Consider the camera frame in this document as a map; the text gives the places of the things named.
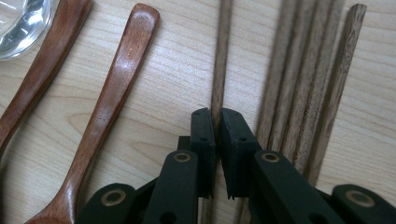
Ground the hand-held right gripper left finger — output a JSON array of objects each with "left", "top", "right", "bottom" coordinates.
[{"left": 189, "top": 107, "right": 218, "bottom": 200}]

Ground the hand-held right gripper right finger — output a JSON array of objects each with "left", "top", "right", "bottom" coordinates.
[{"left": 219, "top": 107, "right": 263, "bottom": 201}]

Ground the brown wooden chopstick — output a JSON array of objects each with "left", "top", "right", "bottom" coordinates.
[{"left": 199, "top": 0, "right": 234, "bottom": 224}]

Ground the clear drinking glass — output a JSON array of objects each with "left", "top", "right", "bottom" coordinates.
[{"left": 0, "top": 0, "right": 54, "bottom": 61}]

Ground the reddish brown wooden spoon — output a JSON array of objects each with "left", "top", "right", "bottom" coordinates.
[
  {"left": 23, "top": 2, "right": 162, "bottom": 224},
  {"left": 0, "top": 0, "right": 93, "bottom": 163}
]

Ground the bundle of wooden chopsticks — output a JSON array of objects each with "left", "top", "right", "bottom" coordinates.
[{"left": 236, "top": 0, "right": 369, "bottom": 224}]

